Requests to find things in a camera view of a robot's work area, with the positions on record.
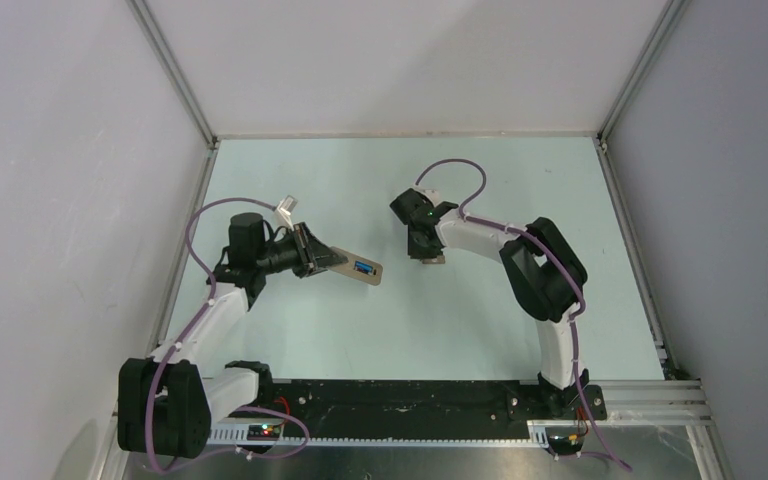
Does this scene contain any beige remote control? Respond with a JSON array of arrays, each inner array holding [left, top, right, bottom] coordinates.
[[329, 247, 383, 286]]

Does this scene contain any left controller board with LEDs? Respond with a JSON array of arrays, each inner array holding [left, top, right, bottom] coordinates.
[[246, 424, 283, 442]]

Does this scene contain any controller board with leds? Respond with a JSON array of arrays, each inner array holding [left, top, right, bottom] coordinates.
[[546, 434, 584, 457], [246, 424, 283, 442]]

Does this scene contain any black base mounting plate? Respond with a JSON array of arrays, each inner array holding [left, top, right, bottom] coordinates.
[[212, 378, 607, 439]]

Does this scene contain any blue battery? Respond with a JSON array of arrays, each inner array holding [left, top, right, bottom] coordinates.
[[354, 262, 377, 276]]

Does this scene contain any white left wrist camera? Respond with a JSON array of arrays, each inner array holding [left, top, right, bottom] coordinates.
[[273, 195, 298, 230]]

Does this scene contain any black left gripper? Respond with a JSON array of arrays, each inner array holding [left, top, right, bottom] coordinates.
[[255, 222, 346, 279]]

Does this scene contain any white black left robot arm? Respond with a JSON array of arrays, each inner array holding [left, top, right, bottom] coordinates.
[[117, 212, 348, 459]]

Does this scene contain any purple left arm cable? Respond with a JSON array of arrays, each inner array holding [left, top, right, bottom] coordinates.
[[144, 197, 312, 475]]

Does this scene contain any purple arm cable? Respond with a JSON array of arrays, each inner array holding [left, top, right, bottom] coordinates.
[[144, 197, 312, 475], [414, 158, 634, 475]]

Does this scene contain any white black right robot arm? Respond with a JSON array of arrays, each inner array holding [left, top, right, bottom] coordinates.
[[390, 187, 588, 418]]

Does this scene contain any grey slotted cable duct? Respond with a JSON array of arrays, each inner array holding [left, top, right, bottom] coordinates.
[[208, 425, 551, 449]]

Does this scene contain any beige battery compartment cover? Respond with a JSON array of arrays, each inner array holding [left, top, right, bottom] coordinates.
[[420, 256, 445, 265]]

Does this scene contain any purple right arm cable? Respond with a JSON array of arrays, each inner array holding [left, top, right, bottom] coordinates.
[[414, 158, 634, 475]]

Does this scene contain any right controller board with LEDs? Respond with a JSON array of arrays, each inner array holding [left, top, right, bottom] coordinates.
[[546, 434, 584, 457]]

